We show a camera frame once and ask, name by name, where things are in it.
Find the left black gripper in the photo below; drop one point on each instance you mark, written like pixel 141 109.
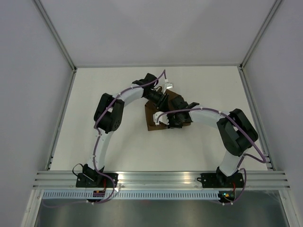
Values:
pixel 162 104

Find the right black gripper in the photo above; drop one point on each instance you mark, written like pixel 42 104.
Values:
pixel 171 126

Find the brown cloth napkin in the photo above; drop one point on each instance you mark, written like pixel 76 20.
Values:
pixel 154 123

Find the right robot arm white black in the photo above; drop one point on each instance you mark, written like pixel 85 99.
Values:
pixel 236 131

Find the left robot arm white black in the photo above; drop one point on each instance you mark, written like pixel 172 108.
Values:
pixel 108 117

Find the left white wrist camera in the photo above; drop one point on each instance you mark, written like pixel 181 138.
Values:
pixel 167 85

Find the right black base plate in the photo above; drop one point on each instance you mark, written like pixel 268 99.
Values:
pixel 212 180

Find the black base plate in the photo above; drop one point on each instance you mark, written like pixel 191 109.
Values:
pixel 212 180
pixel 84 181

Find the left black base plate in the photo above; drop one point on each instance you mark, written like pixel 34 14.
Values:
pixel 84 181

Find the aluminium front rail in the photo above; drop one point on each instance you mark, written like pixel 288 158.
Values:
pixel 167 180

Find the white slotted cable duct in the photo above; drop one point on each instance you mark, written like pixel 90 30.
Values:
pixel 134 194

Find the right aluminium frame post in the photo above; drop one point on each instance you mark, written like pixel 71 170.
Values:
pixel 269 17

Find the aluminium frame post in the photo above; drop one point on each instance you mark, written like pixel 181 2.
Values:
pixel 269 17
pixel 48 22

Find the left aluminium frame post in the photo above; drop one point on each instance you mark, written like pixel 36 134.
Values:
pixel 48 22

